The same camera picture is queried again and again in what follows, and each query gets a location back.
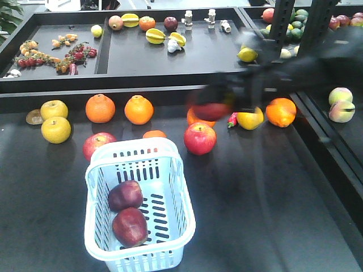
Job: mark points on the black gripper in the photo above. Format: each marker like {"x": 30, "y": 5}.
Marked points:
{"x": 235, "y": 91}

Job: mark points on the light blue plastic basket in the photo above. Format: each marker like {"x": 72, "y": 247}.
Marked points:
{"x": 155, "y": 163}

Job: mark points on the dark red apple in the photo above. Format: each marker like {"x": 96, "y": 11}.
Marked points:
{"x": 124, "y": 195}

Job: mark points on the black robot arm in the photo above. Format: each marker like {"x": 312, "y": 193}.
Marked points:
{"x": 337, "y": 61}

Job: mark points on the yellow lemon fruit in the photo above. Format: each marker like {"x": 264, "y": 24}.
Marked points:
{"x": 250, "y": 121}

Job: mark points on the yellow lemon rear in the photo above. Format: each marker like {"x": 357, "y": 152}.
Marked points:
{"x": 247, "y": 55}

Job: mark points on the red chili pepper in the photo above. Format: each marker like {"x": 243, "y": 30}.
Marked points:
{"x": 232, "y": 121}

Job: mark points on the orange with navel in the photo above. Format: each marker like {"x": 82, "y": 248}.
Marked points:
{"x": 281, "y": 112}

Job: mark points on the orange behind pink apple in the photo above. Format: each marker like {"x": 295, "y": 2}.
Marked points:
{"x": 192, "y": 118}

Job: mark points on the pink red apple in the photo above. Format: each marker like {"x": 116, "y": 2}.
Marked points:
{"x": 200, "y": 138}

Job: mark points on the white garlic bulb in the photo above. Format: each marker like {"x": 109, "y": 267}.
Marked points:
{"x": 173, "y": 46}

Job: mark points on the black rear tray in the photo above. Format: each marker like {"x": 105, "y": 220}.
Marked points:
{"x": 125, "y": 58}

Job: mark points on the small orange tangerine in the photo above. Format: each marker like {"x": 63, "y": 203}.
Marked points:
{"x": 154, "y": 133}

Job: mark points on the black fruit tray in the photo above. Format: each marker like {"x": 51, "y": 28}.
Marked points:
{"x": 261, "y": 201}

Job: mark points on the yellow starfruit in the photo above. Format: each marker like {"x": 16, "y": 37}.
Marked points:
{"x": 155, "y": 36}

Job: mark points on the orange mandarin middle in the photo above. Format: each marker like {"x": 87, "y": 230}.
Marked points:
{"x": 138, "y": 110}

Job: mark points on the orange mandarin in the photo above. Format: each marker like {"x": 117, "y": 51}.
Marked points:
{"x": 138, "y": 110}
{"x": 100, "y": 109}

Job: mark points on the orange mandarin left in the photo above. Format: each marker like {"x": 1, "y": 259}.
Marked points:
{"x": 100, "y": 109}

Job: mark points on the pink apple left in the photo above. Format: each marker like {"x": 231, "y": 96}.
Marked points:
{"x": 95, "y": 141}

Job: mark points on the cherry tomato vine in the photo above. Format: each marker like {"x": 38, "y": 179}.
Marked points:
{"x": 77, "y": 54}

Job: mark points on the yellow pear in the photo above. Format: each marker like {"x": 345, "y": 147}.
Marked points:
{"x": 56, "y": 130}
{"x": 54, "y": 108}

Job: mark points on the brown mushroom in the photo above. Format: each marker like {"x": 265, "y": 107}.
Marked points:
{"x": 34, "y": 117}

